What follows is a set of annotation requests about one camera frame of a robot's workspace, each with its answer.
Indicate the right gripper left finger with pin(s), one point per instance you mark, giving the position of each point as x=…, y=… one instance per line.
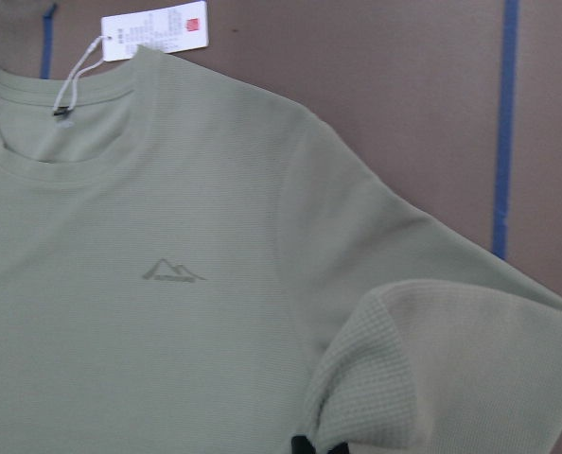
x=300, y=444

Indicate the olive green long-sleeve shirt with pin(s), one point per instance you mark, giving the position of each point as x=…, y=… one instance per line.
x=421, y=366

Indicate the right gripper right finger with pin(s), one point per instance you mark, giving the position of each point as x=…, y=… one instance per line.
x=341, y=448

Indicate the white paper hang tag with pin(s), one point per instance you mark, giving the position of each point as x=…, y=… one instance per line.
x=169, y=30

